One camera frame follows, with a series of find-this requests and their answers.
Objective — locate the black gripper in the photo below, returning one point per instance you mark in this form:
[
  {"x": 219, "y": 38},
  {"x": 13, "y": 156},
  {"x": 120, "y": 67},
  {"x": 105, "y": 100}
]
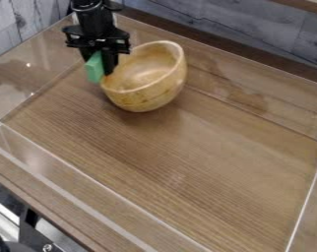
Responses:
[{"x": 94, "y": 34}]

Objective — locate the green rectangular stick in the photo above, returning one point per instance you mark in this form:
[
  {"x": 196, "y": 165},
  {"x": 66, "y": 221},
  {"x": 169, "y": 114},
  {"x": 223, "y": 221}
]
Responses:
[{"x": 94, "y": 68}]

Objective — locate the round wooden bowl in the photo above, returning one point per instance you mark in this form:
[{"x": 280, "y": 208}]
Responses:
[{"x": 148, "y": 77}]

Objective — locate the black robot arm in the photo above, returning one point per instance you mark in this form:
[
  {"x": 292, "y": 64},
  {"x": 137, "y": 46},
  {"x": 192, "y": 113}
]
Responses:
[{"x": 83, "y": 4}]

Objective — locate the black table leg bracket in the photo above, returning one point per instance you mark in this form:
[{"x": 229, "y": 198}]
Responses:
[{"x": 29, "y": 236}]

